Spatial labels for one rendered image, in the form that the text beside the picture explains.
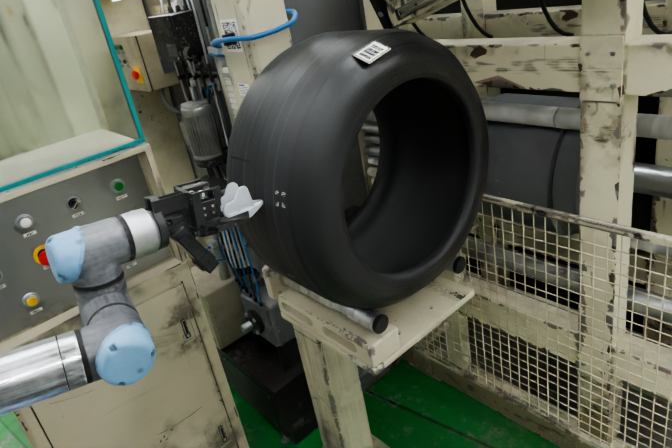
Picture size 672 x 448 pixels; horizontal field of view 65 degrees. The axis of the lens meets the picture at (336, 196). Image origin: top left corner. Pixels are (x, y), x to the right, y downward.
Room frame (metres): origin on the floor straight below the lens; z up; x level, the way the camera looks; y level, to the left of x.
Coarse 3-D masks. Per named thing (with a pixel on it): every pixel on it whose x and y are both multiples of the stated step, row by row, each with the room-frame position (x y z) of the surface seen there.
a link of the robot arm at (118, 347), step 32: (96, 320) 0.64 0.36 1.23; (128, 320) 0.63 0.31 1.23; (32, 352) 0.57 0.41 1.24; (64, 352) 0.57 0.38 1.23; (96, 352) 0.58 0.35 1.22; (128, 352) 0.58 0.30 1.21; (0, 384) 0.53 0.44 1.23; (32, 384) 0.54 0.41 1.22; (64, 384) 0.56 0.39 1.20; (128, 384) 0.57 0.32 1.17
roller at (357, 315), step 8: (288, 280) 1.18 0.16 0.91; (296, 288) 1.15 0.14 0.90; (304, 288) 1.13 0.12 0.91; (312, 296) 1.10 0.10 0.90; (320, 296) 1.08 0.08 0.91; (328, 304) 1.05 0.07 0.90; (336, 304) 1.03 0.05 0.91; (344, 312) 1.00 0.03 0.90; (352, 312) 0.99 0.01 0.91; (360, 312) 0.97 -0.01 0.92; (368, 312) 0.96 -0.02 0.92; (376, 312) 0.96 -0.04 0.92; (352, 320) 0.99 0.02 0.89; (360, 320) 0.96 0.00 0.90; (368, 320) 0.95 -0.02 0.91; (376, 320) 0.94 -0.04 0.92; (384, 320) 0.94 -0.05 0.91; (368, 328) 0.95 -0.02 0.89; (376, 328) 0.93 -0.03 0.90; (384, 328) 0.94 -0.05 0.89
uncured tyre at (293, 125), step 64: (320, 64) 0.99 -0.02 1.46; (384, 64) 0.98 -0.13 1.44; (448, 64) 1.09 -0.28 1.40; (256, 128) 0.99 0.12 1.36; (320, 128) 0.90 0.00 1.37; (384, 128) 1.36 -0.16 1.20; (448, 128) 1.28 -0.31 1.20; (256, 192) 0.94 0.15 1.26; (320, 192) 0.86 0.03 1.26; (384, 192) 1.33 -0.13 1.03; (448, 192) 1.24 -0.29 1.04; (320, 256) 0.86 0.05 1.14; (384, 256) 1.19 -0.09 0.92; (448, 256) 1.05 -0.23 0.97
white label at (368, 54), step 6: (372, 42) 1.01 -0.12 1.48; (378, 42) 1.01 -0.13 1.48; (366, 48) 1.00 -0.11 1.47; (372, 48) 0.99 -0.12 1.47; (378, 48) 0.99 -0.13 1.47; (384, 48) 0.99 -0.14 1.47; (390, 48) 0.99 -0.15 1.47; (354, 54) 0.98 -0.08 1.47; (360, 54) 0.98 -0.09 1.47; (366, 54) 0.98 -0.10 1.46; (372, 54) 0.98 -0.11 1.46; (378, 54) 0.98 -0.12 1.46; (366, 60) 0.96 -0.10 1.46; (372, 60) 0.96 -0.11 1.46
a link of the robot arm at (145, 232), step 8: (128, 216) 0.77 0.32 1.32; (136, 216) 0.78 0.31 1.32; (144, 216) 0.78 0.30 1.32; (152, 216) 0.79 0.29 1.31; (128, 224) 0.76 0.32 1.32; (136, 224) 0.76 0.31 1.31; (144, 224) 0.77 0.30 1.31; (152, 224) 0.77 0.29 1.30; (136, 232) 0.75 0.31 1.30; (144, 232) 0.76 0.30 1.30; (152, 232) 0.76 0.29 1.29; (136, 240) 0.75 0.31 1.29; (144, 240) 0.75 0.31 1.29; (152, 240) 0.76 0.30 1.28; (160, 240) 0.78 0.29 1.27; (136, 248) 0.75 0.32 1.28; (144, 248) 0.75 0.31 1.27; (152, 248) 0.76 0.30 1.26; (136, 256) 0.75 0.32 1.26
